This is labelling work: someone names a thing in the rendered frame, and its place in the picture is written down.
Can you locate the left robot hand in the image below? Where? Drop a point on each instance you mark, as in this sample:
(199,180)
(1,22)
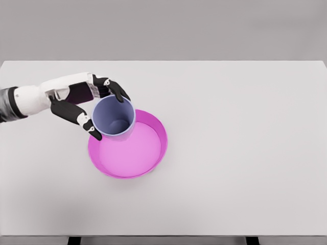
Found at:
(62,86)

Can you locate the blue-grey cup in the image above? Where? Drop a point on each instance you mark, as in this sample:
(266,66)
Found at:
(115,114)

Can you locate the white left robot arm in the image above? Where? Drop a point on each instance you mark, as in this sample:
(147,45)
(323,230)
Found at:
(24,100)

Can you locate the pink round plate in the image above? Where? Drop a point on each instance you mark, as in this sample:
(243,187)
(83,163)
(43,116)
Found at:
(130,153)

